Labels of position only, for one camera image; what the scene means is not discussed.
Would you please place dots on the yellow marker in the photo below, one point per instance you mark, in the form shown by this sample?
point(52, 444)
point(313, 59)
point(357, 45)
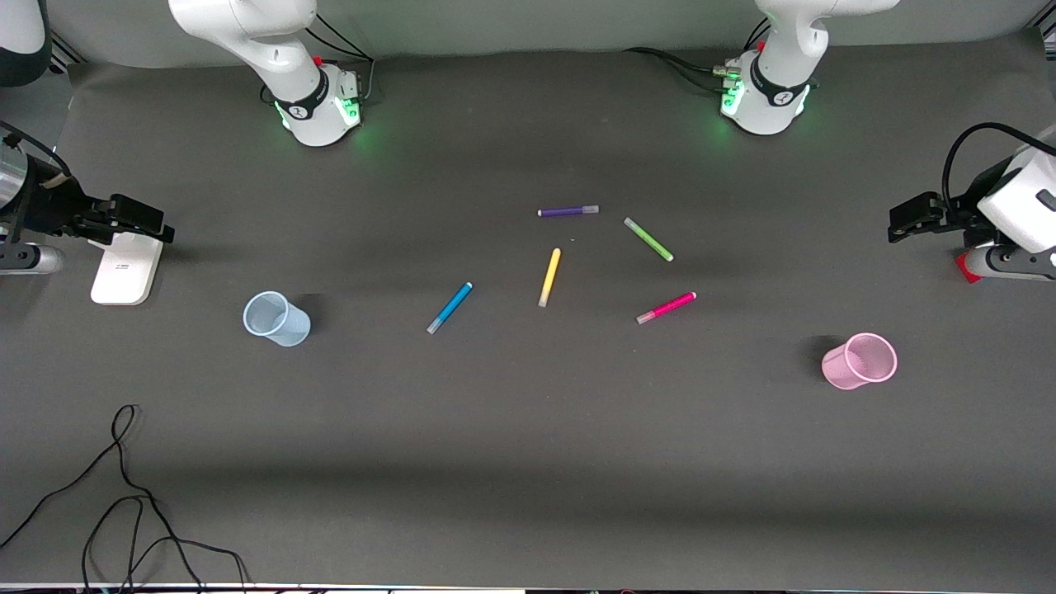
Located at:
point(549, 277)

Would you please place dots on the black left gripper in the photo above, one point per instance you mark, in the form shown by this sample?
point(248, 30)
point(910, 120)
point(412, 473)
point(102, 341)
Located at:
point(962, 214)

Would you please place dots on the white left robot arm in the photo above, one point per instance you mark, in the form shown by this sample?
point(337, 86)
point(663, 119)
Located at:
point(771, 107)

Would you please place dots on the blue marker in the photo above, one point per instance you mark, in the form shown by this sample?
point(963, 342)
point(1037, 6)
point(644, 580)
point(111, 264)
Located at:
point(450, 307)

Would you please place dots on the light blue plastic cup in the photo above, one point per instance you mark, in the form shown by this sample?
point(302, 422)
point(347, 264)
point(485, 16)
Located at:
point(280, 322)

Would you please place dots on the green marker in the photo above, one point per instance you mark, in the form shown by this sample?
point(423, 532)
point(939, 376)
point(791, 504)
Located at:
point(648, 239)

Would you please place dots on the dark grey table mat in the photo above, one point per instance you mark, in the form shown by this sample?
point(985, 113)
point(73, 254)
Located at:
point(528, 429)

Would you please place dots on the white rectangular device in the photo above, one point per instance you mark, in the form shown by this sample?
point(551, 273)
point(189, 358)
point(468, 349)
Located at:
point(124, 272)

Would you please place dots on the pink plastic cup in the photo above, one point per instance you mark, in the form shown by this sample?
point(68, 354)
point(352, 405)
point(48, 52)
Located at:
point(854, 363)

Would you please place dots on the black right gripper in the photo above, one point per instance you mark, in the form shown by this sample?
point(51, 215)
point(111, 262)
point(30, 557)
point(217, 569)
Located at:
point(51, 208)

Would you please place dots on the pink marker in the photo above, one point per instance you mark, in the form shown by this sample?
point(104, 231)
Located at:
point(667, 308)

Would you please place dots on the purple marker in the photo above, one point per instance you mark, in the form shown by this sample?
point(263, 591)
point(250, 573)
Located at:
point(568, 211)

